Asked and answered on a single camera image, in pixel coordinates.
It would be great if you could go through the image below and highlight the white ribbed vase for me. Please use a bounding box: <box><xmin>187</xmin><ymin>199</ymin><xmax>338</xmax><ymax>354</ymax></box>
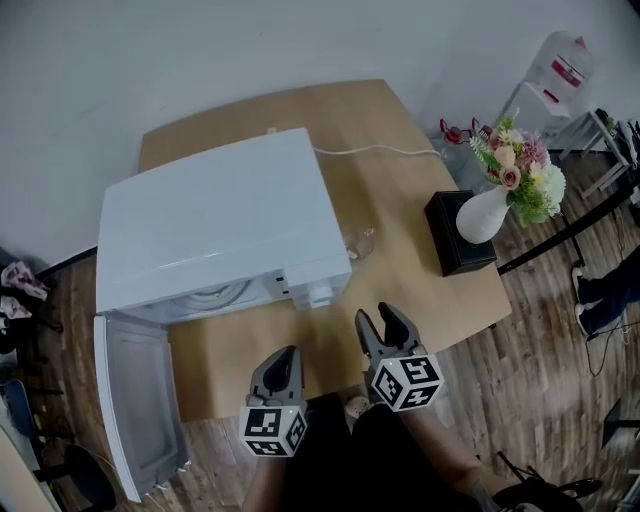
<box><xmin>455</xmin><ymin>187</ymin><xmax>514</xmax><ymax>245</ymax></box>

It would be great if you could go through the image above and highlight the white microwave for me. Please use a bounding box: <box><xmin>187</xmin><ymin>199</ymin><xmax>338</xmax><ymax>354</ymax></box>
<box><xmin>93</xmin><ymin>126</ymin><xmax>354</xmax><ymax>504</ymax></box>

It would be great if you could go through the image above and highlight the artificial flower bouquet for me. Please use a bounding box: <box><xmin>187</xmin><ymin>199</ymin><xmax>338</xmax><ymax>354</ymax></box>
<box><xmin>468</xmin><ymin>112</ymin><xmax>567</xmax><ymax>227</ymax></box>

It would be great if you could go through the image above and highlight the glass turntable plate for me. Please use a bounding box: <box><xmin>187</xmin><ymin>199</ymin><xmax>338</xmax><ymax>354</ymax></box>
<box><xmin>183</xmin><ymin>281</ymin><xmax>252</xmax><ymax>312</ymax></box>

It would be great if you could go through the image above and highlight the clear glass mug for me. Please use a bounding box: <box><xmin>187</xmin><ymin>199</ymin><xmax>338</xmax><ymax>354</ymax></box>
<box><xmin>342</xmin><ymin>225</ymin><xmax>377</xmax><ymax>261</ymax></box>

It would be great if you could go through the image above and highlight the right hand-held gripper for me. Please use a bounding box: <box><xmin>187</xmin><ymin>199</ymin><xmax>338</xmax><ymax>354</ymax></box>
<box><xmin>355</xmin><ymin>302</ymin><xmax>445</xmax><ymax>414</ymax></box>

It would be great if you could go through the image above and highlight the white metal frame table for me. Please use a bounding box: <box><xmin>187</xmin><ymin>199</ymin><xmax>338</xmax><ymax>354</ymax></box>
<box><xmin>547</xmin><ymin>108</ymin><xmax>636</xmax><ymax>201</ymax></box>

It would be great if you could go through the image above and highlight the dark blue chair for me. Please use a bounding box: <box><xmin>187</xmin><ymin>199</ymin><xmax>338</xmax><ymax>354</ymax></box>
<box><xmin>0</xmin><ymin>377</ymin><xmax>44</xmax><ymax>444</ymax></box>

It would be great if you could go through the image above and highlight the pale floral cloth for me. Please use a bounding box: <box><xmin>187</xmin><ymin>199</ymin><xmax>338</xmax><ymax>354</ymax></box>
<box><xmin>0</xmin><ymin>259</ymin><xmax>50</xmax><ymax>320</ymax></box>

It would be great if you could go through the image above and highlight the wooden table with white legs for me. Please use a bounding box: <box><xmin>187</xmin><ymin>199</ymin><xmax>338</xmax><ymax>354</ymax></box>
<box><xmin>137</xmin><ymin>78</ymin><xmax>514</xmax><ymax>424</ymax></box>

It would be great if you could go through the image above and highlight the black metal frame stand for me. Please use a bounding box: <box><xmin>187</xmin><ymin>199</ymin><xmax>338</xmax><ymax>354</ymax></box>
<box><xmin>497</xmin><ymin>182</ymin><xmax>640</xmax><ymax>277</ymax></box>

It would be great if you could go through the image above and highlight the person's left forearm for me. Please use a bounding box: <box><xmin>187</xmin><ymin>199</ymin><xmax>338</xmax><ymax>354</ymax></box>
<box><xmin>242</xmin><ymin>452</ymin><xmax>301</xmax><ymax>512</ymax></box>

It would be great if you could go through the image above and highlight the black tissue box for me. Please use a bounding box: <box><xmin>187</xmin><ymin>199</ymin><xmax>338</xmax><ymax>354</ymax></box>
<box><xmin>423</xmin><ymin>189</ymin><xmax>499</xmax><ymax>278</ymax></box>

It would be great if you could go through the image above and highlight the large clear water bottle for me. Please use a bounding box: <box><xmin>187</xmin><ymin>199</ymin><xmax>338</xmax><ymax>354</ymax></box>
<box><xmin>438</xmin><ymin>118</ymin><xmax>474</xmax><ymax>174</ymax></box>
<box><xmin>529</xmin><ymin>29</ymin><xmax>596</xmax><ymax>119</ymax></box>
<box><xmin>469</xmin><ymin>116</ymin><xmax>496</xmax><ymax>146</ymax></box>

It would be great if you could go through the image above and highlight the white power cable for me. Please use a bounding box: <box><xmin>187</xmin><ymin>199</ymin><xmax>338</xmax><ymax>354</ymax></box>
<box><xmin>312</xmin><ymin>144</ymin><xmax>445</xmax><ymax>160</ymax></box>

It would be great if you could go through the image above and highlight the black office chair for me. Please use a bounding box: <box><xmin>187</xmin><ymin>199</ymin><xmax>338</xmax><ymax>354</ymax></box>
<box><xmin>0</xmin><ymin>244</ymin><xmax>66</xmax><ymax>361</ymax></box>
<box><xmin>37</xmin><ymin>442</ymin><xmax>121</xmax><ymax>512</ymax></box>

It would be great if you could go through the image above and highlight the person's right forearm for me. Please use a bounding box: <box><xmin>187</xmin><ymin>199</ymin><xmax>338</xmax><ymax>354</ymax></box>
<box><xmin>397</xmin><ymin>402</ymin><xmax>486</xmax><ymax>489</ymax></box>

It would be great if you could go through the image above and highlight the white water dispenser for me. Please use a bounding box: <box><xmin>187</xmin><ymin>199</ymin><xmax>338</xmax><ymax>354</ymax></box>
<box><xmin>499</xmin><ymin>79</ymin><xmax>574</xmax><ymax>144</ymax></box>

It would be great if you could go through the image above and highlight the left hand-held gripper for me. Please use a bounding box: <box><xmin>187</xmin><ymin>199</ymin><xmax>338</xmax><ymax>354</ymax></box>
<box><xmin>238</xmin><ymin>346</ymin><xmax>309</xmax><ymax>459</ymax></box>

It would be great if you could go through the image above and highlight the person's black clothing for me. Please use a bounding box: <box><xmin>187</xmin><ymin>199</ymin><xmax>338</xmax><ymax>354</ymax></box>
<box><xmin>284</xmin><ymin>394</ymin><xmax>481</xmax><ymax>512</ymax></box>

